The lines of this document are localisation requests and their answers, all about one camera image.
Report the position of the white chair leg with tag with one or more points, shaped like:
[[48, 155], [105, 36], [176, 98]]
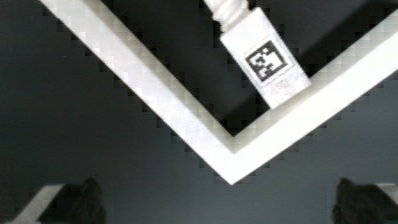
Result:
[[258, 50]]

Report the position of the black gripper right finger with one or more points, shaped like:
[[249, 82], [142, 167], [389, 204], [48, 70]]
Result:
[[366, 203]]

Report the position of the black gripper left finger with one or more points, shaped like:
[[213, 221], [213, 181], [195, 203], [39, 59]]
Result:
[[64, 204]]

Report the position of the white L-shaped fence rail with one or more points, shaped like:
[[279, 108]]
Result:
[[233, 152]]

